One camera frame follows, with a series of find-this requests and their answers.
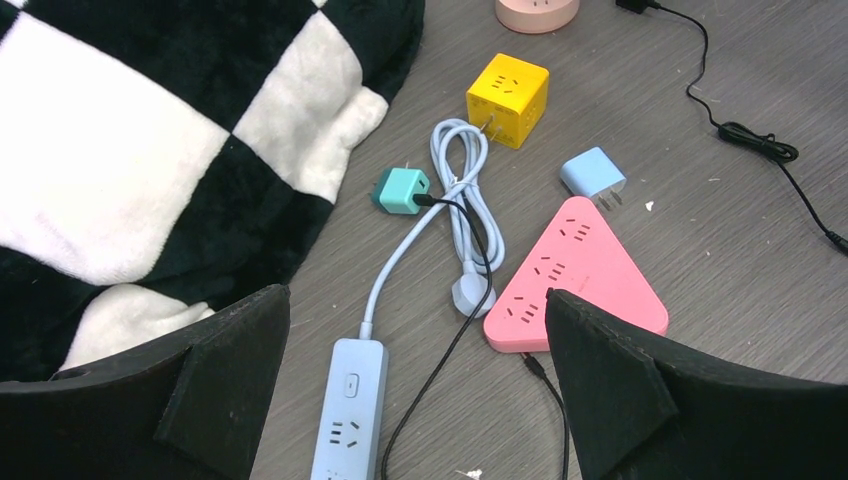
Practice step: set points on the light blue power strip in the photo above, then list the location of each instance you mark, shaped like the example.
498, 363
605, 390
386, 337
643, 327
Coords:
350, 426

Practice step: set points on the yellow cube socket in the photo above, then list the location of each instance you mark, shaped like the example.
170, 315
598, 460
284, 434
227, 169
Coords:
508, 99

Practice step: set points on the black white checkered pillow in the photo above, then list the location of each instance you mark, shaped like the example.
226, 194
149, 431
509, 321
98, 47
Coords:
161, 160

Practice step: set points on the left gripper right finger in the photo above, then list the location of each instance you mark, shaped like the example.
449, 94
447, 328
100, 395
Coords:
641, 406

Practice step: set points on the pink round power strip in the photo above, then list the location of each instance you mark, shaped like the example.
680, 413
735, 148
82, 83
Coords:
536, 16

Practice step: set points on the light blue plug adapter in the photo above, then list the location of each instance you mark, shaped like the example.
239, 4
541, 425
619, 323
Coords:
592, 174

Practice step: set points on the pink triangular power strip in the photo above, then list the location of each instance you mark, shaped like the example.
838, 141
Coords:
577, 252

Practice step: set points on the black power adapter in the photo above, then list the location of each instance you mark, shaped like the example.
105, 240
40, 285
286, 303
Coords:
734, 133

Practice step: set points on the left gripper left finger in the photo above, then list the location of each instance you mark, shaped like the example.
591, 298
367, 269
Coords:
191, 404

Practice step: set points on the teal usb charger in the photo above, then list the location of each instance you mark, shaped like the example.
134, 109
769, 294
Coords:
395, 189

